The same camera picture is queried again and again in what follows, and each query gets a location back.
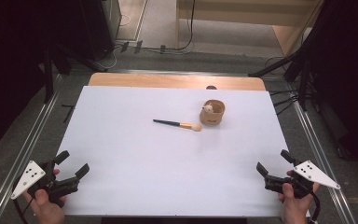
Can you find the beige cup with bear figure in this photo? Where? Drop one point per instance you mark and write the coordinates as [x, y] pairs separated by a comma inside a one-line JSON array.
[[212, 118]]

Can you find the wooden table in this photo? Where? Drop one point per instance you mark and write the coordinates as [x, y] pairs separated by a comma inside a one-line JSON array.
[[155, 80]]

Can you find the metal floor rail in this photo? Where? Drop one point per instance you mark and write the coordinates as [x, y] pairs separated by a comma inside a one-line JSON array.
[[18, 155], [320, 161]]

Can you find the brown round table grommet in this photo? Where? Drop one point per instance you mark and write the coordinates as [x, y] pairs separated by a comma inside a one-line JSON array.
[[211, 87]]

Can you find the black curtain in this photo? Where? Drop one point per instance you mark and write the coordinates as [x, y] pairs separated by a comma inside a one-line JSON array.
[[351, 77], [9, 68]]

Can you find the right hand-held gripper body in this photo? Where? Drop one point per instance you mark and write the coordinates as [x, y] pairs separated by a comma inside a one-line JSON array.
[[315, 175]]

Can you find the white table cover board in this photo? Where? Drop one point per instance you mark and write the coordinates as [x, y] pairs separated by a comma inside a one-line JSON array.
[[155, 168]]

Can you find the black cabinet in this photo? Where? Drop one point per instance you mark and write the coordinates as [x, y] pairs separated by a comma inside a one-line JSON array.
[[96, 28]]

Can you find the light wooden shelf unit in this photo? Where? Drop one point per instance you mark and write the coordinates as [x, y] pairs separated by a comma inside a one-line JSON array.
[[245, 12]]

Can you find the person's left hand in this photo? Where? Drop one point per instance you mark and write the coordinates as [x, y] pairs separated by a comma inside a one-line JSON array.
[[45, 210]]

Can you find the black stand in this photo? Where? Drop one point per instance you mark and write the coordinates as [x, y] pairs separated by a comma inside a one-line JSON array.
[[295, 65], [48, 77]]

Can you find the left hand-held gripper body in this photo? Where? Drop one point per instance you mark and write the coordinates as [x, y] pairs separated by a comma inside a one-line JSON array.
[[28, 179]]

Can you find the person's right hand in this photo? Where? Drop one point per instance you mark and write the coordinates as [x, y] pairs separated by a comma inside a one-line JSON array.
[[295, 210]]

